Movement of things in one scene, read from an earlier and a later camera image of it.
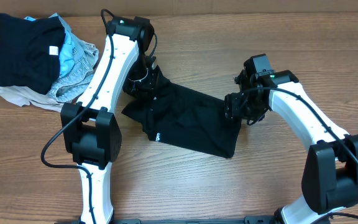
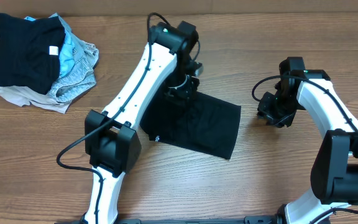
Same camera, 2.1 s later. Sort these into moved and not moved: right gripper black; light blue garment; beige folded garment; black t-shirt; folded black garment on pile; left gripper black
Moved: left gripper black; right gripper black
Not moved: beige folded garment; light blue garment; black t-shirt; folded black garment on pile
